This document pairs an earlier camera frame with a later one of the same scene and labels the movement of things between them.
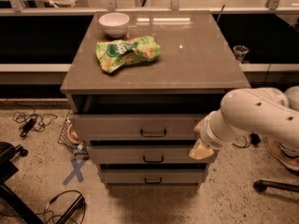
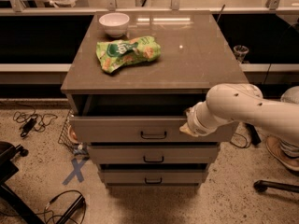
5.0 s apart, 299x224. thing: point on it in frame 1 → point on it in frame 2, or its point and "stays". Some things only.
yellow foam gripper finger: x=201 y=151 → x=185 y=128
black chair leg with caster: x=261 y=186 stays
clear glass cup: x=239 y=51 stays
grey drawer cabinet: x=140 y=82 stays
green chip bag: x=114 y=53 stays
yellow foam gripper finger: x=197 y=128 → x=188 y=111
